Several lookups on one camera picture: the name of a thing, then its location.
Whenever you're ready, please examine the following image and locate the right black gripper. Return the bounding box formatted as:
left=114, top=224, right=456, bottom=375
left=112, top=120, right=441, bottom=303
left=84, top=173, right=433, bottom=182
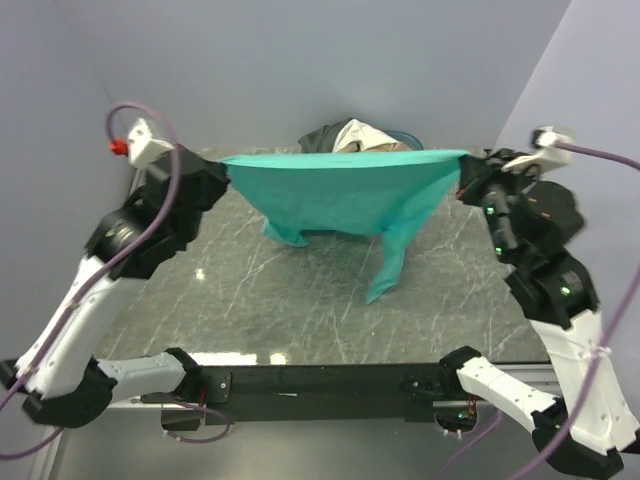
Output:
left=456, top=146, right=542, bottom=263

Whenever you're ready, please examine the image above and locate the teal t shirt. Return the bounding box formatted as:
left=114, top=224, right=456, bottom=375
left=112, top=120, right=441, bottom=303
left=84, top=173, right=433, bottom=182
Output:
left=222, top=149, right=466, bottom=303

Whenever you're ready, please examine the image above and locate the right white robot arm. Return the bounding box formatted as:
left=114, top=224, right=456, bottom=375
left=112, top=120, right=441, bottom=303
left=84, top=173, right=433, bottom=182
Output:
left=438, top=150, right=639, bottom=479

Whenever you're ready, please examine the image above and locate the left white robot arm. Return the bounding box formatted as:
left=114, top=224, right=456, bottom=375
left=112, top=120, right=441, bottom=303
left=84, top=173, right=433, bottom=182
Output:
left=1, top=147, right=229, bottom=428

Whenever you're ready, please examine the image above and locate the beige t shirt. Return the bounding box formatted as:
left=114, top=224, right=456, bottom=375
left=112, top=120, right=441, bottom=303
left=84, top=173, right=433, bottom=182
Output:
left=339, top=142, right=408, bottom=153

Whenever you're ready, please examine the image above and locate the teal plastic laundry basket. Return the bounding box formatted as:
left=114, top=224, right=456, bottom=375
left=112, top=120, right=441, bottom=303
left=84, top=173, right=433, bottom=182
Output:
left=384, top=130, right=424, bottom=150

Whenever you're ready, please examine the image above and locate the dark grey t shirt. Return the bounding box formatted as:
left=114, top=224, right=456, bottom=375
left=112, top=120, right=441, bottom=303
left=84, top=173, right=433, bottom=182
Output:
left=298, top=119, right=350, bottom=154

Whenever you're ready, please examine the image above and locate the white t shirt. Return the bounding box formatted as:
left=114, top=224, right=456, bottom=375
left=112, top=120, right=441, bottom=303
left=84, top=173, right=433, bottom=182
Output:
left=333, top=119, right=398, bottom=153

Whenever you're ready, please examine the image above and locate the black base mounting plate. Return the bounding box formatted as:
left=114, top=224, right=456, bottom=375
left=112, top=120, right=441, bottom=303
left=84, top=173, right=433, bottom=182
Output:
left=186, top=363, right=469, bottom=423

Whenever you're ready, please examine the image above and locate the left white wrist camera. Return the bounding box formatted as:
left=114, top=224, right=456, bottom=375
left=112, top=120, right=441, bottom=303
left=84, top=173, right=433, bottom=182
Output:
left=109, top=118, right=173, bottom=170

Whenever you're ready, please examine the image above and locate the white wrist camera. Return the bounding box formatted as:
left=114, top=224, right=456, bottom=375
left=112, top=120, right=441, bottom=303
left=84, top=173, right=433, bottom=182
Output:
left=501, top=125, right=575, bottom=174
left=109, top=118, right=173, bottom=170

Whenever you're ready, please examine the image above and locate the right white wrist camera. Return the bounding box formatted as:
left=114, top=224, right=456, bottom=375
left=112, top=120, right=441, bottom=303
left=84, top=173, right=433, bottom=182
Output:
left=501, top=125, right=575, bottom=174

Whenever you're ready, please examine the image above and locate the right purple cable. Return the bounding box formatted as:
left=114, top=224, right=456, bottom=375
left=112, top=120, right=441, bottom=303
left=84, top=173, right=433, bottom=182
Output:
left=439, top=139, right=640, bottom=480

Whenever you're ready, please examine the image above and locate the purple cable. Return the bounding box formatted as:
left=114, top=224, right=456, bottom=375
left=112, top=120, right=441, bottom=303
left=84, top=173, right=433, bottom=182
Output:
left=439, top=139, right=640, bottom=480
left=0, top=102, right=236, bottom=461

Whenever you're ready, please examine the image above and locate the aluminium frame rail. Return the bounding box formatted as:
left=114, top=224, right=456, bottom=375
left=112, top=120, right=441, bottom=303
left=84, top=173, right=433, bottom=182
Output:
left=52, top=363, right=584, bottom=411

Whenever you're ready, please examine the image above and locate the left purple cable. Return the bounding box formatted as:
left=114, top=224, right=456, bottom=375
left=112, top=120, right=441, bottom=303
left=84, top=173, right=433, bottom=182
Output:
left=0, top=102, right=236, bottom=461

